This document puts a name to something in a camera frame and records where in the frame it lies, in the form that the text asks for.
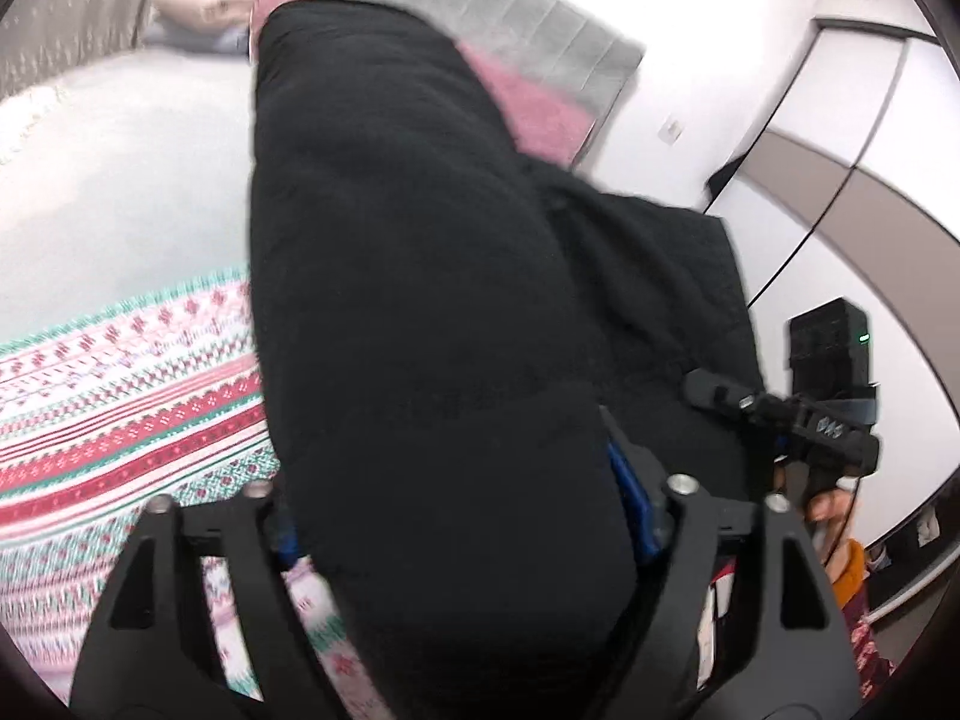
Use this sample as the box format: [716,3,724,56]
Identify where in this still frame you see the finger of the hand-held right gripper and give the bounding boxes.
[682,367,800,433]

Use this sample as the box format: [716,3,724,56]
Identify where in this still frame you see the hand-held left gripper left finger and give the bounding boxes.
[71,481,353,720]

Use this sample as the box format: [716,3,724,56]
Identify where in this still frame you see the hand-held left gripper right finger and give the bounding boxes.
[600,420,860,720]

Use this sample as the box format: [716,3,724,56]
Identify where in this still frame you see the black padded coat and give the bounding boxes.
[247,0,767,720]

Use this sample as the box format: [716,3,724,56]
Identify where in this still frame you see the person's right hand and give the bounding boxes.
[801,487,860,542]

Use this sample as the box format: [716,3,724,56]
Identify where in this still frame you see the red green patterned blanket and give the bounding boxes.
[0,266,398,720]

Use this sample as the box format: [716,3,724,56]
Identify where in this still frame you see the person's red patterned pants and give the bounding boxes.
[838,592,905,703]

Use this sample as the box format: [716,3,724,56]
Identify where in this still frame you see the white and brown wardrobe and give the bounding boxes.
[705,0,960,601]

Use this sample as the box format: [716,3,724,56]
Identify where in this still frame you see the grey quilted headboard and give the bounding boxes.
[266,0,647,166]

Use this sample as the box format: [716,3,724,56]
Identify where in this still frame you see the white fringed blanket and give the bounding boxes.
[0,82,72,166]

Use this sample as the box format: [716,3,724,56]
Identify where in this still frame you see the grey blue pillow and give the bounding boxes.
[142,19,253,50]

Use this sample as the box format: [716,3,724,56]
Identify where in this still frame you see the beige folded duvet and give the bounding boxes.
[154,0,253,27]

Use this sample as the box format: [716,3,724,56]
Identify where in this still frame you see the grey star print curtain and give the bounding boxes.
[0,0,185,95]

